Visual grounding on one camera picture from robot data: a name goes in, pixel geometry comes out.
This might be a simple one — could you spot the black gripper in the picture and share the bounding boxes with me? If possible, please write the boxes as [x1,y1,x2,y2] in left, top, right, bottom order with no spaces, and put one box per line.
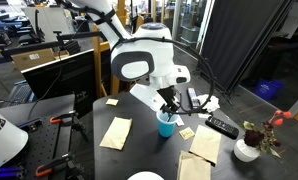
[158,87,179,113]

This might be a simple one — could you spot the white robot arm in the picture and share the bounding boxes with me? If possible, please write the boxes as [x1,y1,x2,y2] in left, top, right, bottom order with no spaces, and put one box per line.
[67,0,191,114]

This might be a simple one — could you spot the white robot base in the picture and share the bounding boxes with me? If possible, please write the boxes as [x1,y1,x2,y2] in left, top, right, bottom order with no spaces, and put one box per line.
[0,114,29,167]

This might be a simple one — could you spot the blue plastic cup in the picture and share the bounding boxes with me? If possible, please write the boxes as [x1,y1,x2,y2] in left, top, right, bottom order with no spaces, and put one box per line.
[156,111,178,138]

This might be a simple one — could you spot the pink white small card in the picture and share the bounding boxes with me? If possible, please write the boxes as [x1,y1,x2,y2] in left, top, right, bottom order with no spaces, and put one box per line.
[176,116,184,127]

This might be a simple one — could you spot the yellow sticky note packet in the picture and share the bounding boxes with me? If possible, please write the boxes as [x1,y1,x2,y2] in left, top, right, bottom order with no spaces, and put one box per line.
[179,127,195,140]

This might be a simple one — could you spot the crumpled white tissue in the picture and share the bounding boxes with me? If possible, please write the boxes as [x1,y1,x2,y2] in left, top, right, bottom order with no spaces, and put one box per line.
[198,94,220,113]

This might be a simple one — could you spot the brown paper napkin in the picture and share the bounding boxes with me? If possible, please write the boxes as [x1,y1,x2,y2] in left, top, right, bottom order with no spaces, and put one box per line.
[100,117,132,150]

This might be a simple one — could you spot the tan packet near edge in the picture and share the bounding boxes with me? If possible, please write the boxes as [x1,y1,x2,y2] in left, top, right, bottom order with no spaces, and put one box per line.
[106,98,119,106]

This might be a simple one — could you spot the short black remote control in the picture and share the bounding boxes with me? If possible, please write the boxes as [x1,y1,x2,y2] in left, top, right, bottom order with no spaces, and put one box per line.
[205,116,239,140]

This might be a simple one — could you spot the small white paper plate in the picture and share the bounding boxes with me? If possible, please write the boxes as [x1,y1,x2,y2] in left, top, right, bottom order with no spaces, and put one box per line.
[127,171,164,180]

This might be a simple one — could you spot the white round flower vase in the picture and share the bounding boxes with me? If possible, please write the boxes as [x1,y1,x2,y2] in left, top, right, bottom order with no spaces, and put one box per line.
[234,139,260,162]

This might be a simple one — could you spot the dark red artificial flowers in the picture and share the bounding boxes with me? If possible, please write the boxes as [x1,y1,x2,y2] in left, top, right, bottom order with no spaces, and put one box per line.
[243,110,292,158]

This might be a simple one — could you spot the orange black clamp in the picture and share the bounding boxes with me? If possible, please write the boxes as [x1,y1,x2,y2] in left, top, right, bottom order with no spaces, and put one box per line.
[49,110,78,124]
[35,153,73,177]

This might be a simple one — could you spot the black computer monitor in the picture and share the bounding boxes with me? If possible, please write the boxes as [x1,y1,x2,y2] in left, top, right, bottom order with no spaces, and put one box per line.
[23,49,98,117]

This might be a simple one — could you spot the blue storage bin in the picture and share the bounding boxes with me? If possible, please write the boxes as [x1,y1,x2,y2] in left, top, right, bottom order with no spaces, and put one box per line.
[254,79,284,100]

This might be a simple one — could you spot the black folding screen divider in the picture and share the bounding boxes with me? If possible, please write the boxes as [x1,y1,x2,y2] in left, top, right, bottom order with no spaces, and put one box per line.
[202,0,294,94]

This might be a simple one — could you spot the black perforated side table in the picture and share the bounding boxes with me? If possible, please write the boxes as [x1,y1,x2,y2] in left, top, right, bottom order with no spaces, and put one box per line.
[0,94,77,180]

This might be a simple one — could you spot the cardboard box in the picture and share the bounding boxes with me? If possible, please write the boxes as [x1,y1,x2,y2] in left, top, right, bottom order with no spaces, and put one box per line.
[12,48,69,70]

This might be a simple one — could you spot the wooden easel frame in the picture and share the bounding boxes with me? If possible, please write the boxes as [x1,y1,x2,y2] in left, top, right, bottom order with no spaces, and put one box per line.
[92,0,126,98]

